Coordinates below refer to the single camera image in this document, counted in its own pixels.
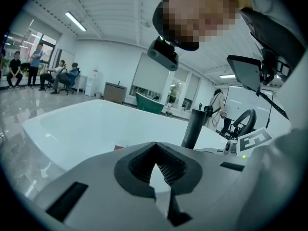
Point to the brown sink cabinet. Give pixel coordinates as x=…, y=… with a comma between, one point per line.
x=115, y=94

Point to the white water dispenser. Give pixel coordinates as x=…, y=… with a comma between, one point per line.
x=92, y=80

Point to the black office chair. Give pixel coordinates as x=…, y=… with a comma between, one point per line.
x=252, y=119
x=72, y=84
x=49, y=80

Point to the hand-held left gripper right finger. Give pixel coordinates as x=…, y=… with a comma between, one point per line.
x=211, y=177

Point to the long ceiling light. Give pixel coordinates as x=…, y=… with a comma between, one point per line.
x=228, y=76
x=75, y=21

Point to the person's head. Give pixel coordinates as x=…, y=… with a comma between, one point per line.
x=204, y=13

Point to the person's grey shirt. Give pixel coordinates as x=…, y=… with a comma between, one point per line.
x=276, y=3

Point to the dark chest-mounted box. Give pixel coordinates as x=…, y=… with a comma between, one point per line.
x=245, y=71

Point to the dark red cloth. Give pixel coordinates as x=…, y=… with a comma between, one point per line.
x=118, y=148

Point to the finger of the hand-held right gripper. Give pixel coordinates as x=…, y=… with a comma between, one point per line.
x=209, y=150

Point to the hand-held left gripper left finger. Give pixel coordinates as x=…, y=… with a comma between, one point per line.
x=96, y=177

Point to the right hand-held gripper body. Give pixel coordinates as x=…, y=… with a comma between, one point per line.
x=255, y=141

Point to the white bathtub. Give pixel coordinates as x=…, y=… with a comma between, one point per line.
x=96, y=129

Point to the grey roller blind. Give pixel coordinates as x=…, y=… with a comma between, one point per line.
x=150, y=73

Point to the white board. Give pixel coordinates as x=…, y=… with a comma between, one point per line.
x=245, y=100

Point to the green bathtub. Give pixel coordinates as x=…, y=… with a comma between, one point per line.
x=149, y=105

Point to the head-mounted camera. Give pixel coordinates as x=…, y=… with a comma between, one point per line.
x=163, y=56

